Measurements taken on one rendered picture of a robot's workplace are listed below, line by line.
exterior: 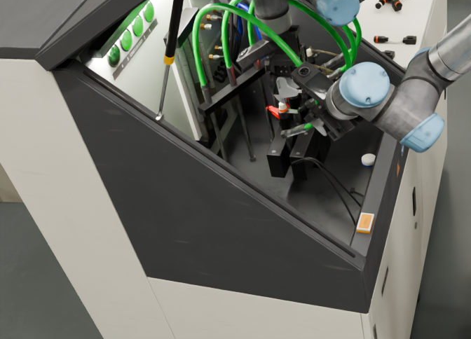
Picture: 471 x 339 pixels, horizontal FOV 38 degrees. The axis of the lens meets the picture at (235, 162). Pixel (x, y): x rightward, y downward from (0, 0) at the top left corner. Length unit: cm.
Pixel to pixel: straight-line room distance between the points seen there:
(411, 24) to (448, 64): 91
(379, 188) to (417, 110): 48
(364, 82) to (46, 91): 65
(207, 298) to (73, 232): 38
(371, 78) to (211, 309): 87
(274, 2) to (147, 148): 41
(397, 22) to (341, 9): 81
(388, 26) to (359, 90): 101
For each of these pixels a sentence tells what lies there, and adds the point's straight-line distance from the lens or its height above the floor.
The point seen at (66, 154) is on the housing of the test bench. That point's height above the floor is 122.
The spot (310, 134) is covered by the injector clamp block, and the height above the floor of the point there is 98.
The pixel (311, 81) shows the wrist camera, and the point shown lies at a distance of 134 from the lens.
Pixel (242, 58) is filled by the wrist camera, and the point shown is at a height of 126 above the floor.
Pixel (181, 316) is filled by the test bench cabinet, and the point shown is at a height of 63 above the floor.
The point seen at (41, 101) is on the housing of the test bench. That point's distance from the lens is 147.
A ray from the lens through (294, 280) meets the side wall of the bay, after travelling 157.
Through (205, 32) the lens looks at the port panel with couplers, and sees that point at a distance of 190.
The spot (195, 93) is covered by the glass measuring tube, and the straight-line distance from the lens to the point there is 178.
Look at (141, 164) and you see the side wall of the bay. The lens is 145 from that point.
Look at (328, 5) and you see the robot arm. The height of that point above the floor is 144.
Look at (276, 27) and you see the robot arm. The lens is 150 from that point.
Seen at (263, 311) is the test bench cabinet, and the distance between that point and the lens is 172.
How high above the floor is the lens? 210
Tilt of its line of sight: 40 degrees down
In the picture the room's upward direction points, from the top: 16 degrees counter-clockwise
